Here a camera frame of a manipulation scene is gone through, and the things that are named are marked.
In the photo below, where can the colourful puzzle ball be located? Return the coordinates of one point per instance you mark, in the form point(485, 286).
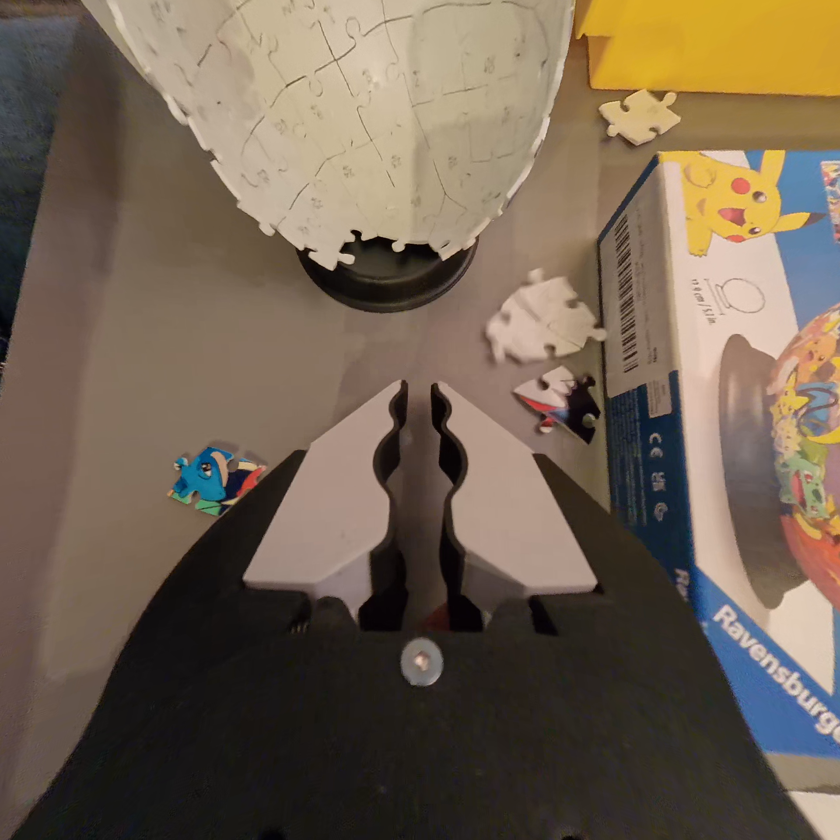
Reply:
point(361, 131)

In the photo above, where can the blue white puzzle box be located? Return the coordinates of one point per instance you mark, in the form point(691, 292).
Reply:
point(722, 328)

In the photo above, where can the person's blue jeans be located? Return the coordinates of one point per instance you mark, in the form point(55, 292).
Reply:
point(26, 164)

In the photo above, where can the black red white puzzle piece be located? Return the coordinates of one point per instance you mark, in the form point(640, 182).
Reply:
point(564, 407)

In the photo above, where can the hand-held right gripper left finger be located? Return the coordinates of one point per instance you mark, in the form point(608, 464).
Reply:
point(321, 525)

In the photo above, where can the single white puzzle piece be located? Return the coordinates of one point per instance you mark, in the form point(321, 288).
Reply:
point(640, 118)

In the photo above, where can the white joined puzzle pieces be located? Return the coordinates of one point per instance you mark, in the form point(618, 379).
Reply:
point(207, 479)
point(544, 321)

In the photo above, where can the black round ball stand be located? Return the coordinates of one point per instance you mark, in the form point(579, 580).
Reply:
point(387, 289)

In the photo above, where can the yellow cardboard box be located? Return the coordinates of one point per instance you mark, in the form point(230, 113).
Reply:
point(709, 52)

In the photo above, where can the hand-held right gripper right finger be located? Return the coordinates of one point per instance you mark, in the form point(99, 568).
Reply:
point(518, 525)

